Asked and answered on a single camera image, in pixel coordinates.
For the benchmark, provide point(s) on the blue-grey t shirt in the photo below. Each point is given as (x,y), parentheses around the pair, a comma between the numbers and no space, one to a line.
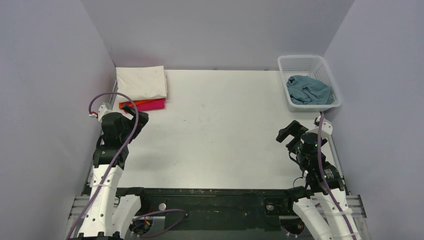
(304,90)

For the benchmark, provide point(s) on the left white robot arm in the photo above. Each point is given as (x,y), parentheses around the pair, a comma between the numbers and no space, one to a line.
(102,218)

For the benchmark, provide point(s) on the white plastic basket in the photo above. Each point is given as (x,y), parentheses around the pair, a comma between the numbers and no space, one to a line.
(313,66)

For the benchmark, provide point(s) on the folded pink t shirt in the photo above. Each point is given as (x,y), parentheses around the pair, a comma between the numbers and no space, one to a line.
(160,104)

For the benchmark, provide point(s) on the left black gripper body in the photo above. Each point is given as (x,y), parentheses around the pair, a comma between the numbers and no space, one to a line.
(135,117)

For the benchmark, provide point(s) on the folded cream t shirt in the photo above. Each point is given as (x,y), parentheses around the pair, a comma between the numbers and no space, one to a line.
(142,83)

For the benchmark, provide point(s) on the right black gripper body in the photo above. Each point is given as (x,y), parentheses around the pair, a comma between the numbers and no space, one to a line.
(291,133)

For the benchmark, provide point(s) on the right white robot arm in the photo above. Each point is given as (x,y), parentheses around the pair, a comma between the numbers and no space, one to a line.
(321,203)

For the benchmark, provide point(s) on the aluminium mounting rail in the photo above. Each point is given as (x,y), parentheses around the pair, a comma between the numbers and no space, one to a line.
(267,205)

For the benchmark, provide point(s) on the folded orange t shirt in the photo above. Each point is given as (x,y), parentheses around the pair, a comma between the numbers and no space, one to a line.
(130,104)

